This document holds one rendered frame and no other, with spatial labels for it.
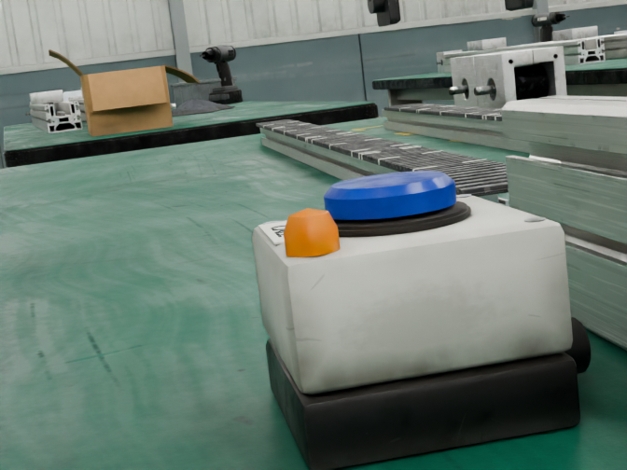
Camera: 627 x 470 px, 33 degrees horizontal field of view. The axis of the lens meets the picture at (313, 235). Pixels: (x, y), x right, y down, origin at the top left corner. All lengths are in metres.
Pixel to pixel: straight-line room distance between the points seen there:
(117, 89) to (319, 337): 2.36
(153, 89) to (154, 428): 2.30
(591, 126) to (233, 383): 0.16
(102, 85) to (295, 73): 9.24
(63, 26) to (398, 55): 3.68
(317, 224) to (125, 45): 11.24
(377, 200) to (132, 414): 0.12
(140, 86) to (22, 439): 2.29
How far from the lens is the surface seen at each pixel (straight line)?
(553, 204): 0.42
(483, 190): 0.61
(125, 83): 2.64
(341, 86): 11.96
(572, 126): 0.39
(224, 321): 0.49
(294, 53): 11.82
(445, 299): 0.29
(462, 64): 1.60
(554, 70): 1.48
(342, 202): 0.31
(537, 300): 0.30
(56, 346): 0.49
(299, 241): 0.28
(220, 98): 4.02
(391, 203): 0.30
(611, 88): 3.36
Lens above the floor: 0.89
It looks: 9 degrees down
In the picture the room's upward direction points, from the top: 7 degrees counter-clockwise
